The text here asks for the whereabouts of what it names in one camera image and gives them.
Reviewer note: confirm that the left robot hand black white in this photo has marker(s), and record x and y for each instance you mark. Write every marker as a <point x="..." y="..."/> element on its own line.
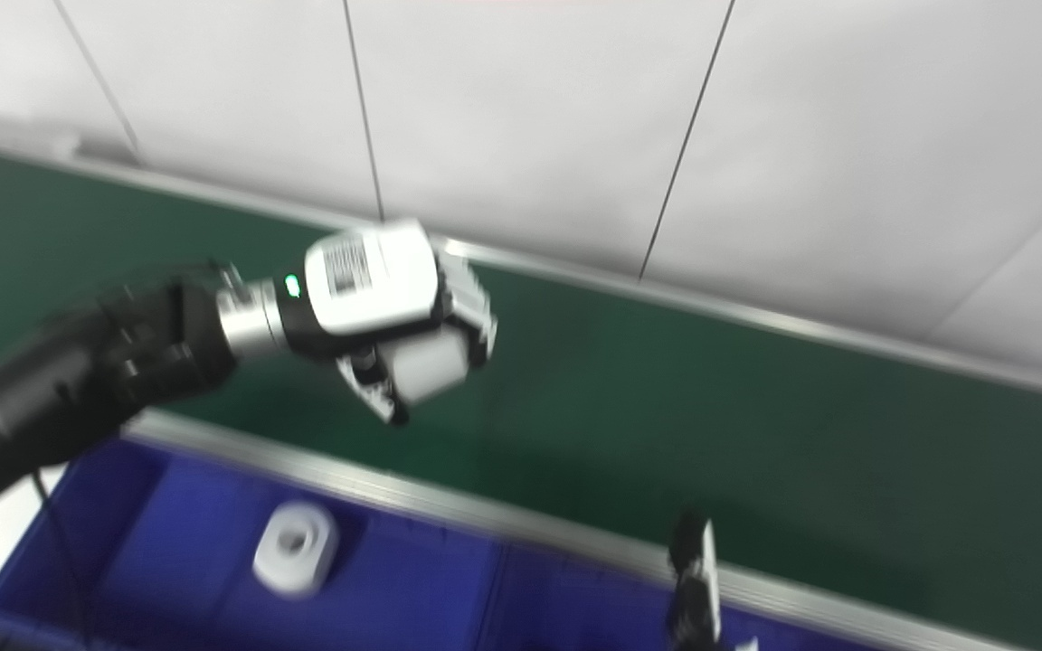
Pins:
<point x="376" y="280"/>

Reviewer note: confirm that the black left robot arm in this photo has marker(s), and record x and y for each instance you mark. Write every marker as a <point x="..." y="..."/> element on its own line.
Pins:
<point x="69" y="380"/>

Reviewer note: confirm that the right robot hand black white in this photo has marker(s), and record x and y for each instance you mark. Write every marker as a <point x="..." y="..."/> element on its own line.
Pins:
<point x="693" y="597"/>

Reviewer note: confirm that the white plastic part with hole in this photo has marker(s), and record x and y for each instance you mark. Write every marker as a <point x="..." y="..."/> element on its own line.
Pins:
<point x="297" y="547"/>

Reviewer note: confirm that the blue plastic bin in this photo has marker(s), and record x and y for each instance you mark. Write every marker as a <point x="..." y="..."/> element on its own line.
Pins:
<point x="575" y="615"/>
<point x="177" y="551"/>

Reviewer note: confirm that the green conveyor belt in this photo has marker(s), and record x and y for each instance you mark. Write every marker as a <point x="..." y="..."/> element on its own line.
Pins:
<point x="449" y="506"/>
<point x="711" y="416"/>

